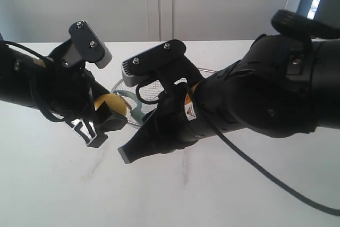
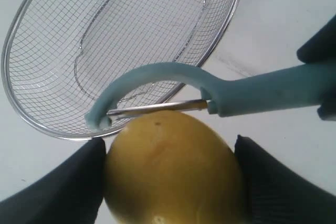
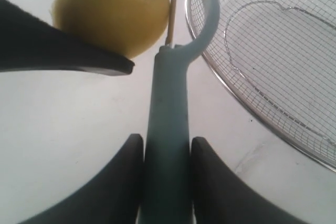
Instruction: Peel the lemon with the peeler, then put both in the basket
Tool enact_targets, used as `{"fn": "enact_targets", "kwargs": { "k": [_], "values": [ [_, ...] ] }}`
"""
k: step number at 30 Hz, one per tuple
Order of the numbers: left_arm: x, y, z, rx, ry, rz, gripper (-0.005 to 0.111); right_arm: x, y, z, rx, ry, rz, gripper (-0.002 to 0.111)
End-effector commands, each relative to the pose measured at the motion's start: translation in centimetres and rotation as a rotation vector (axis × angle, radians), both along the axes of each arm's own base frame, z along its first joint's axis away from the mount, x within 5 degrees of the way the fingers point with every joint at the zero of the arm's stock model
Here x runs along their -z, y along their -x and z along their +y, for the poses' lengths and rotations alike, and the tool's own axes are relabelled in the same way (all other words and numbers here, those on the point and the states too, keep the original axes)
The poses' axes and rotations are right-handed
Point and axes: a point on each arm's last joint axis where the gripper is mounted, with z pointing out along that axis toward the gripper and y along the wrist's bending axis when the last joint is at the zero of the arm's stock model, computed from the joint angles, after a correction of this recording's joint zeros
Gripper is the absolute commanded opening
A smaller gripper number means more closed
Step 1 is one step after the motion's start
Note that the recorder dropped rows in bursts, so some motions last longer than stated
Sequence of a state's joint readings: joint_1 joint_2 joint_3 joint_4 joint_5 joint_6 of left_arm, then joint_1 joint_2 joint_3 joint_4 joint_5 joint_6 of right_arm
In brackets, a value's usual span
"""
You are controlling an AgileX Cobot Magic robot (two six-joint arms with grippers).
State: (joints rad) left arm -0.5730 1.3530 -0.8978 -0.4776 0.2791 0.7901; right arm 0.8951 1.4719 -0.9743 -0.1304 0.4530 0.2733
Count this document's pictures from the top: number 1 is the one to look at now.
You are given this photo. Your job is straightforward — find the yellow lemon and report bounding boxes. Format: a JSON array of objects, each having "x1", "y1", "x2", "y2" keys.
[{"x1": 94, "y1": 94, "x2": 127, "y2": 116}]

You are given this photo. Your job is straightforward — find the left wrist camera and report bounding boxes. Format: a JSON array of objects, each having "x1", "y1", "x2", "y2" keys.
[{"x1": 47, "y1": 20, "x2": 113, "y2": 69}]

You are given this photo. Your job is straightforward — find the oval wire mesh basket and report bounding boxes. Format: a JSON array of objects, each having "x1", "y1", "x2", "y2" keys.
[{"x1": 110, "y1": 68, "x2": 218, "y2": 129}]

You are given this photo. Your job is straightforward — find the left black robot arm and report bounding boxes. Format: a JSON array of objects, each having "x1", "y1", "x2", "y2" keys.
[{"x1": 1, "y1": 39, "x2": 128, "y2": 148}]

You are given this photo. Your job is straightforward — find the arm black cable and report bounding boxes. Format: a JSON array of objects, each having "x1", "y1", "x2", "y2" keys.
[
  {"x1": 0, "y1": 40, "x2": 99, "y2": 124},
  {"x1": 135, "y1": 9, "x2": 340, "y2": 208}
]

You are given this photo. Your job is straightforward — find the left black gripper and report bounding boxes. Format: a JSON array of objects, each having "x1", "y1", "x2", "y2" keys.
[{"x1": 31, "y1": 62, "x2": 127, "y2": 147}]

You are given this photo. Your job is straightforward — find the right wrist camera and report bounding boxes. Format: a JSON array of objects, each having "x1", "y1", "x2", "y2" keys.
[{"x1": 121, "y1": 39, "x2": 203, "y2": 91}]

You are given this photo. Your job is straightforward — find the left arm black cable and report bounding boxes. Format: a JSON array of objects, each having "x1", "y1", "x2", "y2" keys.
[{"x1": 0, "y1": 40, "x2": 99, "y2": 124}]

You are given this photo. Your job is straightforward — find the teal vegetable peeler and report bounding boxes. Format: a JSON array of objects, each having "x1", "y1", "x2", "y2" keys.
[{"x1": 113, "y1": 90, "x2": 145, "y2": 125}]

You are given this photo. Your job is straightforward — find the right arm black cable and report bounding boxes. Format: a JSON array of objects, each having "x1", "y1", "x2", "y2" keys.
[{"x1": 135, "y1": 9, "x2": 340, "y2": 208}]

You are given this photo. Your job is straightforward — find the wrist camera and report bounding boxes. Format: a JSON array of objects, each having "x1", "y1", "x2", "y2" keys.
[
  {"x1": 121, "y1": 39, "x2": 203, "y2": 91},
  {"x1": 47, "y1": 20, "x2": 113, "y2": 69}
]

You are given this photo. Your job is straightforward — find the grey cabinet doors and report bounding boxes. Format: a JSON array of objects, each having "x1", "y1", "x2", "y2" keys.
[{"x1": 1, "y1": 0, "x2": 300, "y2": 43}]

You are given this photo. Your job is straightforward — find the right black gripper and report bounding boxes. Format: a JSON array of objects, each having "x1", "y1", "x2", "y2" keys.
[{"x1": 118, "y1": 78, "x2": 228, "y2": 164}]

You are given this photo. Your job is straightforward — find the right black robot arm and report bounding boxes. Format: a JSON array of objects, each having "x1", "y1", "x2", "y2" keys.
[{"x1": 118, "y1": 36, "x2": 339, "y2": 164}]

